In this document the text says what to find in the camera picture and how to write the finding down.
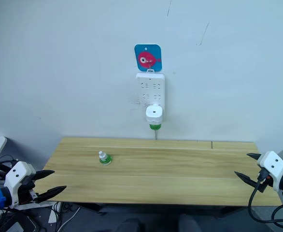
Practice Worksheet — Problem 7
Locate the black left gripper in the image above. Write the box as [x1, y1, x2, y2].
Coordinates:
[16, 170, 67, 206]

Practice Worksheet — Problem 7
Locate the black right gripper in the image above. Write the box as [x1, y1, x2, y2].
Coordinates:
[234, 152, 274, 194]

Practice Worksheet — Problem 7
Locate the green capped liquid bottle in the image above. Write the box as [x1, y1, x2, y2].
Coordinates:
[98, 151, 113, 167]

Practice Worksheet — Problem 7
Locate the white mosquito repellent heater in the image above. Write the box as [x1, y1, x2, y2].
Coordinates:
[145, 103, 164, 125]

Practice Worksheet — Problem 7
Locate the wooden table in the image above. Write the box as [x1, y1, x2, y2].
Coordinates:
[34, 136, 283, 217]

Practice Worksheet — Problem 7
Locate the white power strip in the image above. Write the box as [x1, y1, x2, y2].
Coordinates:
[135, 72, 166, 123]

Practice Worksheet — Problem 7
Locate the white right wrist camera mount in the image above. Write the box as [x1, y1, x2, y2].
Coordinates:
[256, 150, 283, 199]

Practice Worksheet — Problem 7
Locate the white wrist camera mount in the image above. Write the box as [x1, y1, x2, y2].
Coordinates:
[256, 150, 283, 199]
[3, 160, 37, 209]

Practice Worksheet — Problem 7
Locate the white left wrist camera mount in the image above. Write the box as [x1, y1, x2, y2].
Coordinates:
[3, 160, 37, 209]

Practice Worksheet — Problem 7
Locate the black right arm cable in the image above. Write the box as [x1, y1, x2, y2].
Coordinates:
[247, 169, 283, 231]

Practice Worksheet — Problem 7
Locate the white floor cable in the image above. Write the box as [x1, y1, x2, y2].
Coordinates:
[47, 202, 82, 232]

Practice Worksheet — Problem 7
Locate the blue fish wall hook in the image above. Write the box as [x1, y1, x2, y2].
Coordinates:
[134, 43, 163, 73]

